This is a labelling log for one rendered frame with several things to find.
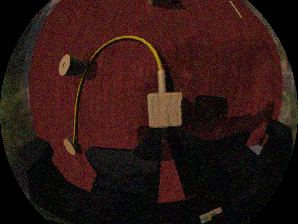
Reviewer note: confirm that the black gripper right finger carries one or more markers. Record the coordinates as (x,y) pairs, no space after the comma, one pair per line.
(194,157)

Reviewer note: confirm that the round wooden button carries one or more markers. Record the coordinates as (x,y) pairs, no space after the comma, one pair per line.
(71,148)

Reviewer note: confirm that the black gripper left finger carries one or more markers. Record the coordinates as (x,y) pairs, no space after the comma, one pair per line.
(142,161)

